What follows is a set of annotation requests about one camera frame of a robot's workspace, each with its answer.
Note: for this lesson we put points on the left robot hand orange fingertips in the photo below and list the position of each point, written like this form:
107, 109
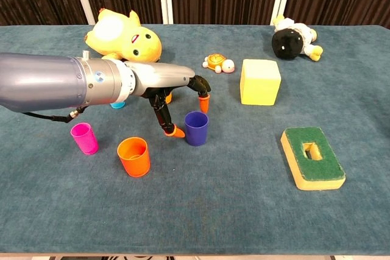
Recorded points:
158, 74

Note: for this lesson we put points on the yellow plastic cup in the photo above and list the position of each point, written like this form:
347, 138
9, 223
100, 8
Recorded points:
169, 98

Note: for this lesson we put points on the blue plastic cup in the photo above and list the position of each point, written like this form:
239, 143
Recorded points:
117, 105

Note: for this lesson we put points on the purple plastic cup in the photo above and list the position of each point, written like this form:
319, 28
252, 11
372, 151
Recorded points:
197, 133

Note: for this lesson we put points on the pink plastic cup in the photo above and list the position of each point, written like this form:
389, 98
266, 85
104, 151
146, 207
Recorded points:
86, 142

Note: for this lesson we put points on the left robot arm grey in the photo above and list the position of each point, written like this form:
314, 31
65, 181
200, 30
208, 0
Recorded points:
45, 80

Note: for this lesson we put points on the yellow duck plush toy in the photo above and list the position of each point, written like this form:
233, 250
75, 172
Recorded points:
140, 44

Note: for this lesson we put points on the small toy turtle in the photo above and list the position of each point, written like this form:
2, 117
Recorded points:
216, 60

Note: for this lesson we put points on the orange plastic cup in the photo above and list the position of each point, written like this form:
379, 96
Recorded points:
135, 164

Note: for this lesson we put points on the yellow foam cube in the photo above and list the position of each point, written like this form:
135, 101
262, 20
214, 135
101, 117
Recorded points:
259, 86

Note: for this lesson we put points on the black headed plush doll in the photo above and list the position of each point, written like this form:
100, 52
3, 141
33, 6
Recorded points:
286, 45

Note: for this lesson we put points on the blue velvet tablecloth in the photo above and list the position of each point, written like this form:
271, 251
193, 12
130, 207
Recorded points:
195, 211

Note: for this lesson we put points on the green yellow sponge with hole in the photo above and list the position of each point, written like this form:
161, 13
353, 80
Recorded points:
327, 168

